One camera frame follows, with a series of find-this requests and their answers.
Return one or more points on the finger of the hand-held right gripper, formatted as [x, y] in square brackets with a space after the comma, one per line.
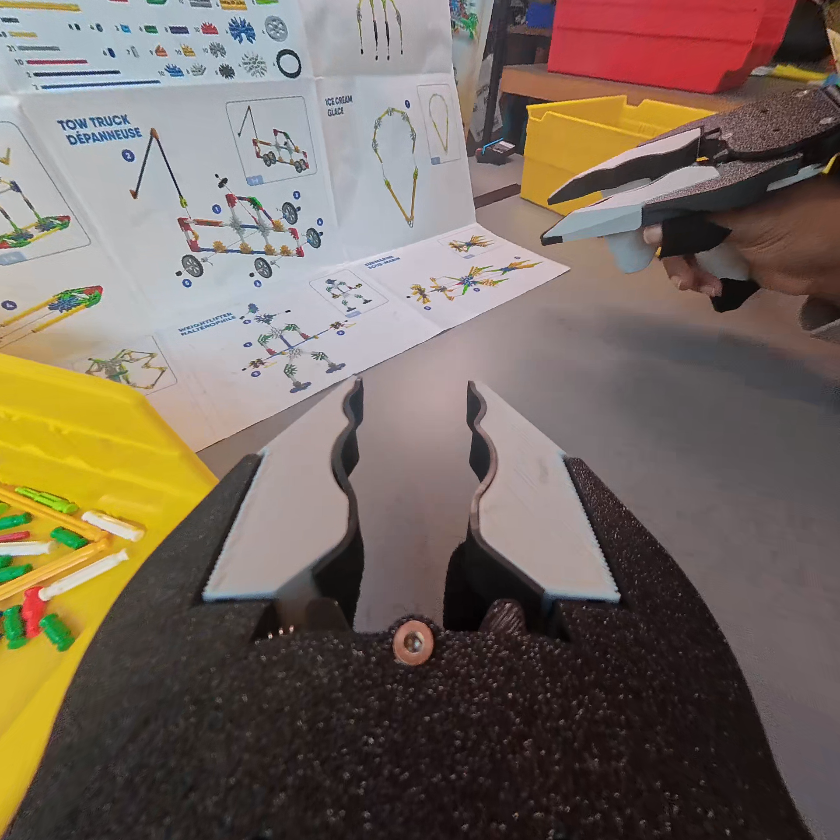
[649, 154]
[610, 216]

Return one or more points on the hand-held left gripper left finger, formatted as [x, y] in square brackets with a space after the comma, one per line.
[282, 512]

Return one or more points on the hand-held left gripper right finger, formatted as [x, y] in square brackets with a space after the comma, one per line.
[544, 518]

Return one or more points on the yellow plastic bin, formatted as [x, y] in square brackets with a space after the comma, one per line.
[577, 157]
[98, 426]

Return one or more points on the pile of rods and connectors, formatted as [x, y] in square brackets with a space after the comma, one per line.
[59, 544]

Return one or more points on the white building instruction sheet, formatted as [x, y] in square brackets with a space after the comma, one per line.
[197, 164]

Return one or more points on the person's right hand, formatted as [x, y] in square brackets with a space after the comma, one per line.
[787, 243]

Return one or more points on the wooden side table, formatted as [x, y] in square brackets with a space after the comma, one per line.
[590, 82]

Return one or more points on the red plastic bin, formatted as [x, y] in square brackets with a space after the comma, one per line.
[643, 46]
[778, 33]

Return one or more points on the small black device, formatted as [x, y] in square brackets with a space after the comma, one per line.
[495, 152]

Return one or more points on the black stand pole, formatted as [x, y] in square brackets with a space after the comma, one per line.
[501, 65]

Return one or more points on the building toy box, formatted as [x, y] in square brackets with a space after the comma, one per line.
[469, 65]

